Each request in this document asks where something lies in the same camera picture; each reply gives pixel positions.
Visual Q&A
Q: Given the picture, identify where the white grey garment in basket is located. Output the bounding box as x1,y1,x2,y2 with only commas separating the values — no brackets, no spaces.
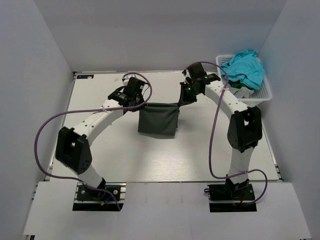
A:
230,86,255,99

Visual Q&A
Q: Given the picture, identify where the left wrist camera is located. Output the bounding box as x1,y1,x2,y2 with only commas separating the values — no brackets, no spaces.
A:
122,76,146,97

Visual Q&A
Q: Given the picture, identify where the dark grey t shirt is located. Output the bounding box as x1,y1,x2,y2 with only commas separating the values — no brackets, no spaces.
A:
137,102,180,137

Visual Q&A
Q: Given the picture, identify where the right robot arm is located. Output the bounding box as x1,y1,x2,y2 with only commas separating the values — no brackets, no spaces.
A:
178,73,262,189

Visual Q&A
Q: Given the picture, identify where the dark label sticker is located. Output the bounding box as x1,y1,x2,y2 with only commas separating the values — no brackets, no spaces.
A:
76,74,94,79

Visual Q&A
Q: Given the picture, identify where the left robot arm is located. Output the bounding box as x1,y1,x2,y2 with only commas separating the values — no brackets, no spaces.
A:
55,86,144,189

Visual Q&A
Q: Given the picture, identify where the turquoise t shirt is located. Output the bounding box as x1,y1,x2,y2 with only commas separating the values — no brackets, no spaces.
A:
220,49,265,90

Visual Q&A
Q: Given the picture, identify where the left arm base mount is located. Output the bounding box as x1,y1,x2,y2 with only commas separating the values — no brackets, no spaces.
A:
72,183,126,212

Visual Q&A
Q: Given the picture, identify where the green garment in basket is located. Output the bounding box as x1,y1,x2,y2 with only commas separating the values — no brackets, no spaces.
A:
230,82,247,89

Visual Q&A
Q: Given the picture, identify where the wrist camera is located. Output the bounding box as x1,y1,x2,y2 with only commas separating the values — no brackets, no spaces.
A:
187,63,207,80
122,76,146,97

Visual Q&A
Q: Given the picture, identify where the white plastic basket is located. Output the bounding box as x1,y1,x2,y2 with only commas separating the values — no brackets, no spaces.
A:
215,54,272,107

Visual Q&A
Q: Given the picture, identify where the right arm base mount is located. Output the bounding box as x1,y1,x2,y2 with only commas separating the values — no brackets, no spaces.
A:
204,184,257,213

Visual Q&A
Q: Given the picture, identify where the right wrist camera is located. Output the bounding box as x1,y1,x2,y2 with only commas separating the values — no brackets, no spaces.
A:
187,63,207,80

